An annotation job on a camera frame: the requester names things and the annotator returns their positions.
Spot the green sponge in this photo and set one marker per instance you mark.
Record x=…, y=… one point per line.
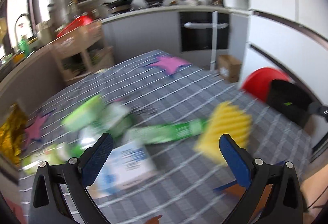
x=84, y=115

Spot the red trash bin lid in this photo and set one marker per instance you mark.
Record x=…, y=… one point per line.
x=258, y=83

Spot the gold foil bag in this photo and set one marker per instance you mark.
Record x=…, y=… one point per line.
x=12, y=132

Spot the green white carton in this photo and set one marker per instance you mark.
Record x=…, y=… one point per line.
x=115, y=120

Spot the green cap plastic bottle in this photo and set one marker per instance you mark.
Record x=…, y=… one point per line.
x=158, y=134

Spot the black built-in oven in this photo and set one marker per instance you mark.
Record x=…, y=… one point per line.
x=201, y=39

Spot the grey checked tablecloth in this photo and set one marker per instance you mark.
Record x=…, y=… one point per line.
x=183, y=191

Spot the blue white milk carton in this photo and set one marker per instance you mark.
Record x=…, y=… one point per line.
x=126, y=166

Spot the cream plastic shelf rack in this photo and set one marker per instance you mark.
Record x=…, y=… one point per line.
x=81, y=52

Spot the cardboard box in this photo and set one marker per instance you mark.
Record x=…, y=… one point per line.
x=229, y=67

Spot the black trash bin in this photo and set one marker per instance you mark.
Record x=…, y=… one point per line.
x=290, y=100

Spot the yellow ridged sponge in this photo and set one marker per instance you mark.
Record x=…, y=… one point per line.
x=225, y=119

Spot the red plastic basket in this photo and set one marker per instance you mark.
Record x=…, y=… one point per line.
x=78, y=22

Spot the black frying pan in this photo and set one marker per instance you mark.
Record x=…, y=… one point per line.
x=118, y=6

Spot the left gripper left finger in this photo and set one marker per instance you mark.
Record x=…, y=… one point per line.
x=48, y=205

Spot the white green drink bottle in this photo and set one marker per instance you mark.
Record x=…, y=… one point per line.
x=54, y=154

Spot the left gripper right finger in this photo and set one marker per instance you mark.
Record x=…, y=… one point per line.
x=284, y=203

